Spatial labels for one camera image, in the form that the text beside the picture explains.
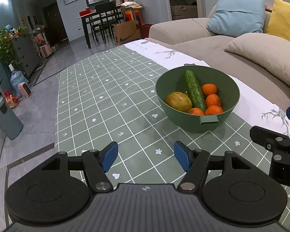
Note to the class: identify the light blue cushion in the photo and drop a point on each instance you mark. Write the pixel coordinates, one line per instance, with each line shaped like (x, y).
(237, 17)

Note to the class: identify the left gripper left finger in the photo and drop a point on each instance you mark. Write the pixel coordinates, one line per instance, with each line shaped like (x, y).
(61, 187)

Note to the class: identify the green colander bowl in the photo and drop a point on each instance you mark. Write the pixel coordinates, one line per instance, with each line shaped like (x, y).
(174, 81)

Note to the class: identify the green cucumber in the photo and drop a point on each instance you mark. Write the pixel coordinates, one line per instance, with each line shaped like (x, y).
(194, 90)

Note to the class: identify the pink shelf rack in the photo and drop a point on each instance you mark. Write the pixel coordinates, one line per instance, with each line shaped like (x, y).
(41, 41)

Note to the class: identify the dark dining chair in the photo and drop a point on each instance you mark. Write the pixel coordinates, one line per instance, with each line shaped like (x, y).
(108, 16)

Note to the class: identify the green leafy plant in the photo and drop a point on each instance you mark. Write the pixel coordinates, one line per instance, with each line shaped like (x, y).
(7, 53)

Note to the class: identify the yellow-green round fruit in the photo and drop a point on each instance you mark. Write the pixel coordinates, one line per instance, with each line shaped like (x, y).
(179, 101)

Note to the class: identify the orange top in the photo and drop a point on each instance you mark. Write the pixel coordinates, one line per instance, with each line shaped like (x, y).
(209, 89)

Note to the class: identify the blue water jug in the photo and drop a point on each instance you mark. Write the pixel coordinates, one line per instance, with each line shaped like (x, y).
(17, 77)

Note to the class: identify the beige sofa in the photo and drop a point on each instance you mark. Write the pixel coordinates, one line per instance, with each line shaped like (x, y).
(190, 36)

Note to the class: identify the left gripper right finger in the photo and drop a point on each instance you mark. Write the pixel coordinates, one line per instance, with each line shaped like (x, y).
(230, 187)

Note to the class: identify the grey-green trash bin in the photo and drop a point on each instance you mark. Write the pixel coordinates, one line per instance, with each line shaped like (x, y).
(9, 122)

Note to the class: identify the green checked tablecloth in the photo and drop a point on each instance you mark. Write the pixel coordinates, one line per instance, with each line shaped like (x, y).
(111, 96)

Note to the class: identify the pink small heater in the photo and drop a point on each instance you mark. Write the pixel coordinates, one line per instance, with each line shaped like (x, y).
(24, 89)

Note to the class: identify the yellow cushion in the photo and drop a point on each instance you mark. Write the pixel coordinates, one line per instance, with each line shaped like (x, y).
(279, 22)

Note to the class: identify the dark grey cabinet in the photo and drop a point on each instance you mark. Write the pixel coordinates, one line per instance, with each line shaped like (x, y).
(25, 52)

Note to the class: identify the brown paper bag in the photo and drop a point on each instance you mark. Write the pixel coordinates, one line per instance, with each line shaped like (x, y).
(127, 32)

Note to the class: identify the dark dining table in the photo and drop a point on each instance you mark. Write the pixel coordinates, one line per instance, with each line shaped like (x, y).
(89, 14)

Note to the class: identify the beige cushion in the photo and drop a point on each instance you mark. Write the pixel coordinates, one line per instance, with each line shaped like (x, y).
(268, 51)

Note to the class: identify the orange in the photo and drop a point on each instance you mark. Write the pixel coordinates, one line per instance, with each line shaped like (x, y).
(196, 111)
(209, 89)
(213, 110)
(213, 100)

